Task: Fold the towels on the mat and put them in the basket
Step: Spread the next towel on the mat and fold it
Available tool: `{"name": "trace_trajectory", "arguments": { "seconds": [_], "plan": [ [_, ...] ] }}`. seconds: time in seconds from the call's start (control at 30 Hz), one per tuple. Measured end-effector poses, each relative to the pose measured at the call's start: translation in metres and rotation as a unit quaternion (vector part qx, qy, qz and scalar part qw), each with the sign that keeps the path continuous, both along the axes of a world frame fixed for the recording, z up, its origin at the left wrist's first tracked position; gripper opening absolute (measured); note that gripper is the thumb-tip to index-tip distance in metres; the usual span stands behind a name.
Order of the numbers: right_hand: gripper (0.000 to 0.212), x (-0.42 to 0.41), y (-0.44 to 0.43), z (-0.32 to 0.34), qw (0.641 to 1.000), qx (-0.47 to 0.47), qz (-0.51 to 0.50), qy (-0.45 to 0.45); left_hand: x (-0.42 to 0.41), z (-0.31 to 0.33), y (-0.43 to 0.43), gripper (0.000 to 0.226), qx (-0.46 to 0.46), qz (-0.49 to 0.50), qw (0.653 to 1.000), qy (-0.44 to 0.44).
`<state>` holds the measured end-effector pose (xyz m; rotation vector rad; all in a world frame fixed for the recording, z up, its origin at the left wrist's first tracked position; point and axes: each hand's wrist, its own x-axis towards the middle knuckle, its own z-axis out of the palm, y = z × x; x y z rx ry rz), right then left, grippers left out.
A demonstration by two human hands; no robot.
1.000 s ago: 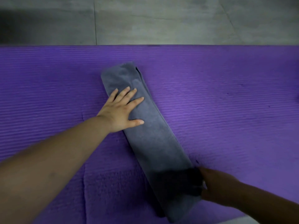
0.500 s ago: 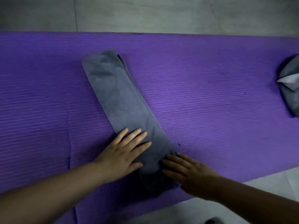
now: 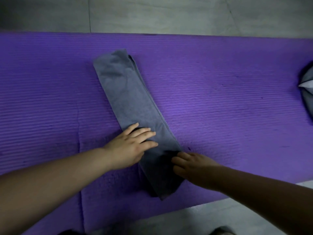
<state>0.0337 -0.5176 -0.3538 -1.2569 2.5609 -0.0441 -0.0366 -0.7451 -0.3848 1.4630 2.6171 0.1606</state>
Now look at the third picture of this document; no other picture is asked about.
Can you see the person's left hand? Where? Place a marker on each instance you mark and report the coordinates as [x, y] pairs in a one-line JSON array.
[[127, 149]]

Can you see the person's right hand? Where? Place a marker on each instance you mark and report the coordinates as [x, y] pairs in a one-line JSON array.
[[198, 170]]

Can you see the dark grey tagged towel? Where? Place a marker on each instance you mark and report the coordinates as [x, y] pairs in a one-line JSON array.
[[127, 95]]

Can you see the person's left forearm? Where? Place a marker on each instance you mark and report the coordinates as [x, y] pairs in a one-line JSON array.
[[49, 188]]

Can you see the person's right forearm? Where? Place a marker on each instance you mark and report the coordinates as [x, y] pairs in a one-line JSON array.
[[269, 198]]

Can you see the person's dark trouser leg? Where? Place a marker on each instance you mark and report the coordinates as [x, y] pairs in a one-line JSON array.
[[71, 233]]

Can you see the purple yoga mat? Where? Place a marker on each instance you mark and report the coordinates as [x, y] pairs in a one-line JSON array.
[[232, 95]]

